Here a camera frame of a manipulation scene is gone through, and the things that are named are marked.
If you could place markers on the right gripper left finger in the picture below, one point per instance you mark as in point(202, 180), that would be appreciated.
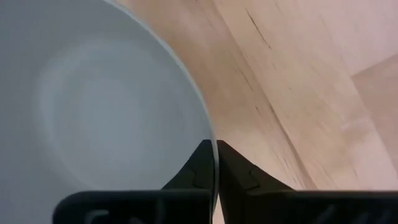
point(140, 208)

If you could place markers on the light grey plastic bowl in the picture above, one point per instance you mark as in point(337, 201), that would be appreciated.
point(93, 109)

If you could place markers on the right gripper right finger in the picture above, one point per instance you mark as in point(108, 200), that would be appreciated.
point(280, 208)

